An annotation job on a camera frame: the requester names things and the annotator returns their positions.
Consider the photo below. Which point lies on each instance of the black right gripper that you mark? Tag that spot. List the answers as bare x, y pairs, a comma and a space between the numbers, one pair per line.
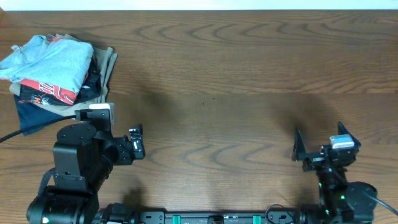
312, 159

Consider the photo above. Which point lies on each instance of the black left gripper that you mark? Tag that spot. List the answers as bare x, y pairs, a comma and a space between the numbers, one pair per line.
125, 155

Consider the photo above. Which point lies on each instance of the light blue t-shirt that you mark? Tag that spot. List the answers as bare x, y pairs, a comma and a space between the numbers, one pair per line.
49, 63

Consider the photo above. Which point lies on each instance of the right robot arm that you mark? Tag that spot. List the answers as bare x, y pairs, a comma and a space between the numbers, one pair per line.
340, 201

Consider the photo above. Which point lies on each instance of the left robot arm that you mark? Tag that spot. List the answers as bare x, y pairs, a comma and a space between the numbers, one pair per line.
84, 157

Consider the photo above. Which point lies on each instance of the black printed folded t-shirt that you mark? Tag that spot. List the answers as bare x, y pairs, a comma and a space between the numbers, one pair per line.
46, 94

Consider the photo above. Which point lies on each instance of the navy blue folded garment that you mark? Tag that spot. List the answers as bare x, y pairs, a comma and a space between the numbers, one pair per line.
30, 114

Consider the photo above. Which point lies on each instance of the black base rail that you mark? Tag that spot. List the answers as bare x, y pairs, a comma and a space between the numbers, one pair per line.
202, 217

